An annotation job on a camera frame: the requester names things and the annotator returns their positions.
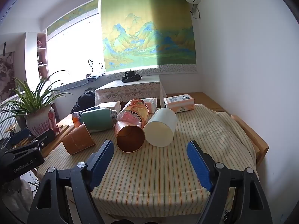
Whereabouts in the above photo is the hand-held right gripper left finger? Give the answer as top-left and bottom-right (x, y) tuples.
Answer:
(28, 140), (115, 224)

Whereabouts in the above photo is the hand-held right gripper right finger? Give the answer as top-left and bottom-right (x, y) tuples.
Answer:
(186, 140), (273, 224)

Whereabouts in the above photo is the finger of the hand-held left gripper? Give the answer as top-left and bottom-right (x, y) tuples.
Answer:
(9, 128), (32, 146)
(30, 129), (56, 155)

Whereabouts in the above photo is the brown paper cup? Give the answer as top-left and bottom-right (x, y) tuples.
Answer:
(62, 123), (95, 155)

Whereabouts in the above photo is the white cup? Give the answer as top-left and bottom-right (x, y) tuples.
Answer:
(143, 108), (178, 147)

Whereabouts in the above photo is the orange printed paper cup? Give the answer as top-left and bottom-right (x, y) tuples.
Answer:
(116, 99), (150, 153)

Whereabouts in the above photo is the potted spider plant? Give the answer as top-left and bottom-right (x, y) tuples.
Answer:
(0, 70), (72, 139)

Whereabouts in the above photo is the white round pot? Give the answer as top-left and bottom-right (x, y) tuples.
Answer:
(0, 178), (35, 218)

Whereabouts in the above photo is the green thermos bottle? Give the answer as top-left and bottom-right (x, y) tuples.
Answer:
(81, 108), (118, 133)

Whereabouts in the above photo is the striped table cloth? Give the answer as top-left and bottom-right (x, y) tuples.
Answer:
(37, 104), (259, 218)

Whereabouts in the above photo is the black bag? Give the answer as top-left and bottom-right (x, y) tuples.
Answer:
(70, 87), (96, 114)

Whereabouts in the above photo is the white box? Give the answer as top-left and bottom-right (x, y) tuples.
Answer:
(99, 101), (121, 114)

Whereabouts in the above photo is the wooden table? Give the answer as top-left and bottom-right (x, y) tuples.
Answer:
(41, 92), (270, 169)

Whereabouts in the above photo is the white and orange tissue pack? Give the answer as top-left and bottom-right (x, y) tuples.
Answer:
(141, 97), (158, 114)

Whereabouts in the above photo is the lace covered side table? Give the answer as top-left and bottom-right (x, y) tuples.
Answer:
(94, 75), (167, 108)

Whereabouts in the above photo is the white and pink shelf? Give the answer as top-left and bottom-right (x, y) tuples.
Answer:
(24, 32), (50, 83)

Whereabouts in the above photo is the grey cloth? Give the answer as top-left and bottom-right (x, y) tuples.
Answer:
(85, 73), (106, 82)

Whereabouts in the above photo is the black teapot set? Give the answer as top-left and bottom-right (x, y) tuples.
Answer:
(121, 69), (142, 83)

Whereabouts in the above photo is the narrow landscape roller blind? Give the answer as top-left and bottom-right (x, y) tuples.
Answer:
(45, 0), (100, 37)

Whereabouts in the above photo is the landscape painting roller blind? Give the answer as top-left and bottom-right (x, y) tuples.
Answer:
(100, 0), (198, 75)

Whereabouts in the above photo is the ink painting wall poster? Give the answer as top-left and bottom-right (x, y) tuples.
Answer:
(0, 51), (16, 101)

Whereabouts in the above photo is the air conditioner hose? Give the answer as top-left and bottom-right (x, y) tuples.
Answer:
(190, 3), (201, 20)

